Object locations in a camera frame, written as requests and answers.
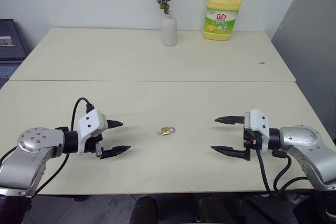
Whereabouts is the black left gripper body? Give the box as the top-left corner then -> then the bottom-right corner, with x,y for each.
83,132 -> 104,159

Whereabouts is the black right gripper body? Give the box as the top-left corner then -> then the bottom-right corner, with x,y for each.
243,127 -> 261,161

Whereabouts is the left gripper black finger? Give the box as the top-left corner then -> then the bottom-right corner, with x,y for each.
106,120 -> 124,131
99,145 -> 132,160

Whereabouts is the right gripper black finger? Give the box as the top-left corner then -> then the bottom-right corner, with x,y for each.
210,145 -> 249,161
214,115 -> 246,126

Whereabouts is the dark olive rounded cylinder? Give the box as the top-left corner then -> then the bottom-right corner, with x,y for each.
197,196 -> 235,224

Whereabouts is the dark maroon rounded shape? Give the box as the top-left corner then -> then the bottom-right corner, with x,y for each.
134,195 -> 159,224

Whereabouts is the white ceramic vase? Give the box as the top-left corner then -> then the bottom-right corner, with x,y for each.
160,13 -> 178,47

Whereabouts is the yellow detergent pump bottle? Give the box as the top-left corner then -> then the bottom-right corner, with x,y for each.
202,0 -> 244,42

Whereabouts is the grey partition panel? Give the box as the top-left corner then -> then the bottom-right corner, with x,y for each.
270,0 -> 336,141

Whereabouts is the dark laptop computer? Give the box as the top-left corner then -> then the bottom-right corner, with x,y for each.
0,18 -> 27,89

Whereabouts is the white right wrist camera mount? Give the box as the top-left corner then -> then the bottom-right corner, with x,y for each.
244,108 -> 270,153

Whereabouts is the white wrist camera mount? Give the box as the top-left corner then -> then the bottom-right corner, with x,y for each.
76,109 -> 109,156
244,108 -> 270,153

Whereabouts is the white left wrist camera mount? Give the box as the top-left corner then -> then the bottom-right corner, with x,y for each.
76,109 -> 109,156

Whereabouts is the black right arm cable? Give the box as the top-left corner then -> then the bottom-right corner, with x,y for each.
255,148 -> 316,197

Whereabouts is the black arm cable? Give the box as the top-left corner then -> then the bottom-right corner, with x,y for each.
0,97 -> 95,196
255,148 -> 316,197

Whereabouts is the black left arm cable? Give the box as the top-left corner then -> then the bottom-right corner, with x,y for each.
0,97 -> 95,196

